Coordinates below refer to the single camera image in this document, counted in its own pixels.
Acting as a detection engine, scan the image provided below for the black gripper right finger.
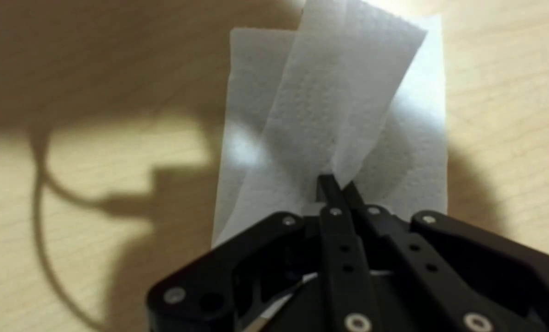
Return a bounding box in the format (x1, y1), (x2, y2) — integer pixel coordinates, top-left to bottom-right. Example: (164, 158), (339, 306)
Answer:
(346, 182), (549, 332)

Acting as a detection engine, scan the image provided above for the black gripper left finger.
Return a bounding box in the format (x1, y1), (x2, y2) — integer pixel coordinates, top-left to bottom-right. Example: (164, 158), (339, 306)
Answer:
(145, 173), (374, 332)

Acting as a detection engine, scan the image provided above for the white paper towel cloth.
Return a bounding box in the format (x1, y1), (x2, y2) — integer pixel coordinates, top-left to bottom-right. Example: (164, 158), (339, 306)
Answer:
(210, 0), (449, 247)

